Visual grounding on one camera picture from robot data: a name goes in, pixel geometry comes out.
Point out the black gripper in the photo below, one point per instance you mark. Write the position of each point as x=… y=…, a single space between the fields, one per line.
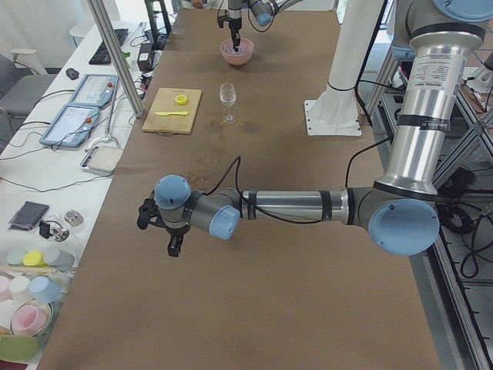
x=233 y=24
x=172 y=230

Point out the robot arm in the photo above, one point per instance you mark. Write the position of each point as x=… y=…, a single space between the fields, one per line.
x=263 y=11
x=397 y=210

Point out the clear ice cubes pile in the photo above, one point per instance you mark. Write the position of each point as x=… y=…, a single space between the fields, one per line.
x=240 y=50

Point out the clear wine glass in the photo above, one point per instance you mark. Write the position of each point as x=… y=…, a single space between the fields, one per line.
x=228 y=99

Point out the pink bowl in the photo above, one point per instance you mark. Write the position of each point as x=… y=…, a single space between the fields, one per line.
x=237 y=60

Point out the small steel cup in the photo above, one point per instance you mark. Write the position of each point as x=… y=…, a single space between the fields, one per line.
x=73 y=218

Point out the yellow lemon half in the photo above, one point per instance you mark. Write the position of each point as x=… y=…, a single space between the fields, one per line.
x=181 y=99

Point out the yellow plastic knife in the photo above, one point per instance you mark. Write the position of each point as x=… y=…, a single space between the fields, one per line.
x=172 y=113

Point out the bamboo cutting board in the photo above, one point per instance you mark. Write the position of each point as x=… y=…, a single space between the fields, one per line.
x=164 y=102

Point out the grey plastic cup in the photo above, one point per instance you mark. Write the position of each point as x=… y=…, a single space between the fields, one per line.
x=59 y=259

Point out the blue teach pendant near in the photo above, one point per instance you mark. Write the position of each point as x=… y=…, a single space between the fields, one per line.
x=71 y=127

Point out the blue teach pendant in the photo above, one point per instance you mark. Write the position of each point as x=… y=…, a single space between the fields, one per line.
x=71 y=127
x=95 y=90

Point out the grey folded cloth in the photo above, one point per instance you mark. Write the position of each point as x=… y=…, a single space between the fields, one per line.
x=28 y=216

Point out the yellow plastic cup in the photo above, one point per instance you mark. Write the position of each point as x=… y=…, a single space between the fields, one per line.
x=34 y=259

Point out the blue teach pendant far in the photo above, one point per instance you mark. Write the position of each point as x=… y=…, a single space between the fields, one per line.
x=95 y=90

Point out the green plastic cup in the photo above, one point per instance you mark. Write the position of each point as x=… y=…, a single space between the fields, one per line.
x=16 y=256

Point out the grey computer mouse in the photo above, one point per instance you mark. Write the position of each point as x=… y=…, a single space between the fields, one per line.
x=72 y=74

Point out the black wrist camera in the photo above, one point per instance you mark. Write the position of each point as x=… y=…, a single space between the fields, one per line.
x=174 y=245

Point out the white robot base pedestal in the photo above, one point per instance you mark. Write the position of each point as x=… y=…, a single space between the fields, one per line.
x=335 y=112

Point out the aluminium frame post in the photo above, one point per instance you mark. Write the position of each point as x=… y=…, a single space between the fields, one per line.
x=109 y=37

